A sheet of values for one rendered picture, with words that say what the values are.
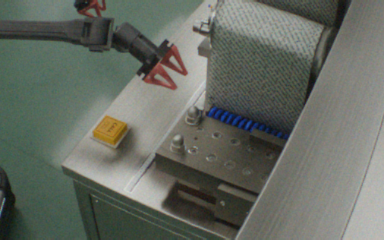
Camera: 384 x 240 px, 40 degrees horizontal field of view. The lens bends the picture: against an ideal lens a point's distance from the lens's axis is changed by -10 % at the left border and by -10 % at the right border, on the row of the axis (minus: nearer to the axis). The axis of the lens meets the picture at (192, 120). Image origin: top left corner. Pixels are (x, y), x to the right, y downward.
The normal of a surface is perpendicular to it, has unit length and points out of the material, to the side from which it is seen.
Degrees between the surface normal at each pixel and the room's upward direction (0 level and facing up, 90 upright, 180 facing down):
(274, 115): 90
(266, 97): 90
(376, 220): 0
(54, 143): 0
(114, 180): 0
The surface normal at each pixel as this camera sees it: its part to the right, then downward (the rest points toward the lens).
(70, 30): 0.04, -0.07
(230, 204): -0.45, 0.63
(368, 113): 0.03, -0.70
